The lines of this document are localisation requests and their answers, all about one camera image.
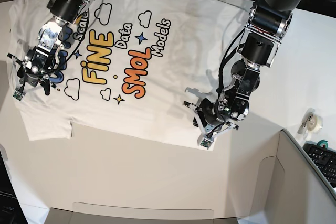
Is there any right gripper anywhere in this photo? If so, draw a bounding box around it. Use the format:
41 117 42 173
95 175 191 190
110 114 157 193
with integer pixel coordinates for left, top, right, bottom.
7 53 57 95

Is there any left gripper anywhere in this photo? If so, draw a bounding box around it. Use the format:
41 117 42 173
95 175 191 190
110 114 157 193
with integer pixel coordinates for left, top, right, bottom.
183 100 239 140

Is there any white printed t-shirt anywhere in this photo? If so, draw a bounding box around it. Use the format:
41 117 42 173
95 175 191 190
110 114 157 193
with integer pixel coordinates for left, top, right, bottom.
15 0 247 148

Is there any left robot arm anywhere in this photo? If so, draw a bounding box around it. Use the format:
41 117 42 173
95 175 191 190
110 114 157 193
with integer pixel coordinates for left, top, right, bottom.
184 0 301 148

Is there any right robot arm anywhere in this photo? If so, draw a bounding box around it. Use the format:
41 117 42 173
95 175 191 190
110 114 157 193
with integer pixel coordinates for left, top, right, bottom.
7 0 95 101

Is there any clear tape dispenser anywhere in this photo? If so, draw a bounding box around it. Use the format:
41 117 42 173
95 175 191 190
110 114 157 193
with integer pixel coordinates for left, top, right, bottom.
297 108 323 141

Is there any green tape roll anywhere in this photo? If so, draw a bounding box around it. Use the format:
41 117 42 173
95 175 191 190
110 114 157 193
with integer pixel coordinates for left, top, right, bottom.
316 140 328 149

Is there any black computer keyboard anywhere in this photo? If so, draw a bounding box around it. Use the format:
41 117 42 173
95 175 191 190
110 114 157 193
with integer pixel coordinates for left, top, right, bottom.
303 143 335 188

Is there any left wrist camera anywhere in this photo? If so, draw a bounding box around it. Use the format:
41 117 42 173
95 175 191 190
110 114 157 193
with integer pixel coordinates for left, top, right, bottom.
197 135 214 150

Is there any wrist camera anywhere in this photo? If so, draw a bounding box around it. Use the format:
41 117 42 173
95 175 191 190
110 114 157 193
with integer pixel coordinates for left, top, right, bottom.
197 135 214 150
13 89 25 101

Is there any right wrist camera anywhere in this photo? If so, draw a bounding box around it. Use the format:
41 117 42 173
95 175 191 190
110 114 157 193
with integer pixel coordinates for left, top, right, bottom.
13 89 25 101

